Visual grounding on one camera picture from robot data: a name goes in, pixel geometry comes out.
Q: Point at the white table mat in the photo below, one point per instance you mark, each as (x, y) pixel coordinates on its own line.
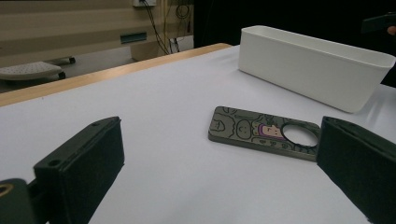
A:
(155, 109)

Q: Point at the low wheeled platform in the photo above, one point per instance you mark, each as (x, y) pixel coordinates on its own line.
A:
(28, 70)

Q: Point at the white plastic box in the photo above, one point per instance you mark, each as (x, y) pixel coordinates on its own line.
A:
(295, 68)

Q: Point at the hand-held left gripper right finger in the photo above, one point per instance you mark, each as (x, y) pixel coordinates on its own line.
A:
(358, 168)

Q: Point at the wooden desk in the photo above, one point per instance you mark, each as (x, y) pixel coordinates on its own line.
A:
(62, 31)

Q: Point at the black curtain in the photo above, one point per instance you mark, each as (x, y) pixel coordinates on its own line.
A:
(280, 15)

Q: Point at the white wall socket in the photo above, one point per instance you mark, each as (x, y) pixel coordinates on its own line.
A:
(144, 2)

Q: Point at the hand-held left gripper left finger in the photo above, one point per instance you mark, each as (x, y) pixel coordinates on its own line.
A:
(81, 161)

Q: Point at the dark metal bracket with hole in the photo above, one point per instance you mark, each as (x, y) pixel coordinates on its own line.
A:
(236, 127)

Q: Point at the wooden table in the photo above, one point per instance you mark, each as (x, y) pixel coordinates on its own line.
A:
(93, 76)

